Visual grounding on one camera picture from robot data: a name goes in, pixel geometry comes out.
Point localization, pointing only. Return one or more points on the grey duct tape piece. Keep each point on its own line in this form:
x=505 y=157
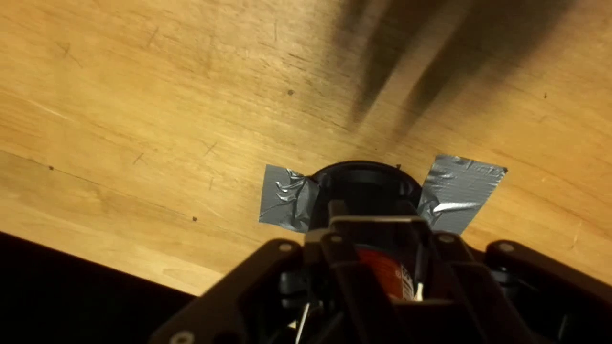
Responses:
x=283 y=197
x=461 y=184

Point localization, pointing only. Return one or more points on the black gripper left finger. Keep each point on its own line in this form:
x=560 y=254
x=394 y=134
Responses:
x=254 y=298

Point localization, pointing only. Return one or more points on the black cup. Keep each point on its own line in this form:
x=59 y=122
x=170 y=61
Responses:
x=365 y=187

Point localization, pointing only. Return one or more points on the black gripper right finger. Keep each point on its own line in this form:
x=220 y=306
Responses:
x=509 y=293

